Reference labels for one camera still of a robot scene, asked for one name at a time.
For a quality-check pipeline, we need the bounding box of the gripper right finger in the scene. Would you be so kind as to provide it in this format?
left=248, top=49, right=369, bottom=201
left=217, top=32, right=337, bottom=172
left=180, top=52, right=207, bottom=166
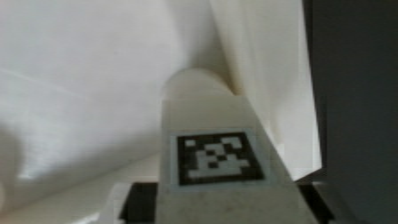
left=299, top=183, right=335, bottom=224

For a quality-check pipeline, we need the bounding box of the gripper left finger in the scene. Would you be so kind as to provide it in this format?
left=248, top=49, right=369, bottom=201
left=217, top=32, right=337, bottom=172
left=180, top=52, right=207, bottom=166
left=120, top=182, right=159, bottom=224

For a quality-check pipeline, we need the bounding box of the white table leg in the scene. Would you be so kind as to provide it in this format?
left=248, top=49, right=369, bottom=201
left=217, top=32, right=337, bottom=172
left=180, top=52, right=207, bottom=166
left=155, top=68, right=319, bottom=224

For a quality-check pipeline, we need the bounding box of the white square tabletop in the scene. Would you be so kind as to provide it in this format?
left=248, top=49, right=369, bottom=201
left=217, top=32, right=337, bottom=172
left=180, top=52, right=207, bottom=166
left=0, top=0, right=322, bottom=224

